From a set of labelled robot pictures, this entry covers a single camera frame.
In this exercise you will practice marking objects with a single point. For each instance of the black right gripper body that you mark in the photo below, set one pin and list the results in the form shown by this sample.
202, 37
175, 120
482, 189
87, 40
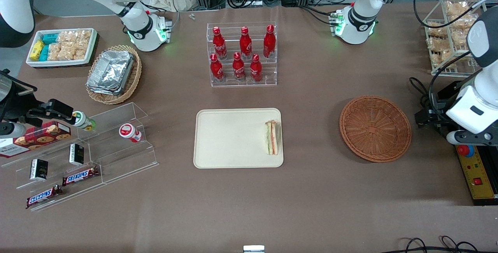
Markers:
19, 105

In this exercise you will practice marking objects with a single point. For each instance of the triangular sandwich with fillings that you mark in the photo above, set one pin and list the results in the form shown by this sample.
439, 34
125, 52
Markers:
272, 138

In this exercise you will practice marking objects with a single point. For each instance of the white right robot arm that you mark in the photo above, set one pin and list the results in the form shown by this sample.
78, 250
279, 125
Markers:
144, 31

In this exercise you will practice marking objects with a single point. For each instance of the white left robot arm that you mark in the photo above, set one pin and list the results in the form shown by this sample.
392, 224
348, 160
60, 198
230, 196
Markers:
362, 15

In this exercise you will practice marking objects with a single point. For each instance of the white rectangular snack tray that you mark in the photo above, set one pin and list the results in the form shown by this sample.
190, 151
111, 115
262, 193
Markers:
92, 46

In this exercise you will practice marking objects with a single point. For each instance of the oval light wicker basket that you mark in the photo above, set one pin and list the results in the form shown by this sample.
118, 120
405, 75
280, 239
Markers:
134, 78

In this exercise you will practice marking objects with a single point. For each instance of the round brown wicker basket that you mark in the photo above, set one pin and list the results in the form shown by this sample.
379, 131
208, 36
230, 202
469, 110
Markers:
375, 128

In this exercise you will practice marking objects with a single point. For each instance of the cream rectangular serving tray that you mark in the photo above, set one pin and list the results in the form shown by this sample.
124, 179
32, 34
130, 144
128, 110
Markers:
233, 138

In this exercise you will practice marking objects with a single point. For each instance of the red tartan cookie box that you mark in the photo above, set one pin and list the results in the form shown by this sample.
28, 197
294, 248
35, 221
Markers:
39, 138

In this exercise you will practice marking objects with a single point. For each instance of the red emergency stop button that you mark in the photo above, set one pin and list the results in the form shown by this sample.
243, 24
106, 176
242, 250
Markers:
465, 151

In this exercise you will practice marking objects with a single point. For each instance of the small bottle with green lid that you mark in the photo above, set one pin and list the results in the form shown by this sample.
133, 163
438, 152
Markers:
82, 120

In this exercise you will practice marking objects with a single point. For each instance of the black base platform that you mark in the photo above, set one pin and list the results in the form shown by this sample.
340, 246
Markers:
492, 167

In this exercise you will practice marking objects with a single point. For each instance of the yellow control panel box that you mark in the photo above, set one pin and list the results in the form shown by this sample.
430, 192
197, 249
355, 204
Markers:
476, 175

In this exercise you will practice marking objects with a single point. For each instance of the black grey electronics box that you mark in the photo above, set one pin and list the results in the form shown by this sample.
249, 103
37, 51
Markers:
439, 122

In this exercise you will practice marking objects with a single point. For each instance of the small black carton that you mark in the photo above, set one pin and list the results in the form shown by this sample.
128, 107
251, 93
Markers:
76, 154
39, 169

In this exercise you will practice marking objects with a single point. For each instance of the clear rice cracker packet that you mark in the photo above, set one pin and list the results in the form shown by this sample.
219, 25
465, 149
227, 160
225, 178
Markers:
67, 51
54, 51
67, 36
81, 50
83, 35

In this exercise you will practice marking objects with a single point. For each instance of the teal snack packet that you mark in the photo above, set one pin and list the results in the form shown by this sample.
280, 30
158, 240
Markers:
50, 38
44, 53

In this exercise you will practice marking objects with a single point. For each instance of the yellow snack packet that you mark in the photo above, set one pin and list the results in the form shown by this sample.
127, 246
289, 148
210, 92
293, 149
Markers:
37, 50

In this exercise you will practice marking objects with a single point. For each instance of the stacked aluminium foil containers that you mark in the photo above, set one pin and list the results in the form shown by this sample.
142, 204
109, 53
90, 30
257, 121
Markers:
111, 72

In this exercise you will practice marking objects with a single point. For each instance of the Snickers chocolate bar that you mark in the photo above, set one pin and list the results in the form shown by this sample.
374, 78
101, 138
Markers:
79, 176
42, 196

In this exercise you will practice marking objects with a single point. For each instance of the small bottle with red lid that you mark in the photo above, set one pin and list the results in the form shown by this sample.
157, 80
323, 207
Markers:
129, 132

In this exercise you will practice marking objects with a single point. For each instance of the clear acrylic stepped shelf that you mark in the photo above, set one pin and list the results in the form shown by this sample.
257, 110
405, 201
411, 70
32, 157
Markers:
116, 159

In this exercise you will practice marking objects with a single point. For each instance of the bagged fried snack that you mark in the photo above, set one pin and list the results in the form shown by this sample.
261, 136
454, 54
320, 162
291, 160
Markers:
441, 56
461, 22
460, 39
435, 31
456, 8
437, 44

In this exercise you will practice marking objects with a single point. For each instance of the small metal clip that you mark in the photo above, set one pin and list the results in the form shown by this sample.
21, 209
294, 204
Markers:
191, 16

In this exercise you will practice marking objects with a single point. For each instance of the red cola bottle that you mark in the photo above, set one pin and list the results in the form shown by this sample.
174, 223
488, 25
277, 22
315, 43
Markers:
245, 44
219, 44
216, 69
269, 43
255, 69
238, 68

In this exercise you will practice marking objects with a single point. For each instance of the clear acrylic bottle rack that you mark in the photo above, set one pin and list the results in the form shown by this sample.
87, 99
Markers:
268, 72

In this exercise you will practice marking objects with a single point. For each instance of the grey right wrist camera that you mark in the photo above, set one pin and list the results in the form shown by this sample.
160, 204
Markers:
11, 129

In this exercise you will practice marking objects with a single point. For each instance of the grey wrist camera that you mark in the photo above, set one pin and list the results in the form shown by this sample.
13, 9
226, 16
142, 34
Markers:
11, 129
454, 137

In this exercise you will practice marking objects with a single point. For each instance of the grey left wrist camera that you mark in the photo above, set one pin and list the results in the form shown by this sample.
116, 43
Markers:
454, 137

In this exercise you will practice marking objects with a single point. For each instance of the grey metal bracket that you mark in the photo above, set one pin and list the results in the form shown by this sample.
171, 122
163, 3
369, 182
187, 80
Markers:
253, 248

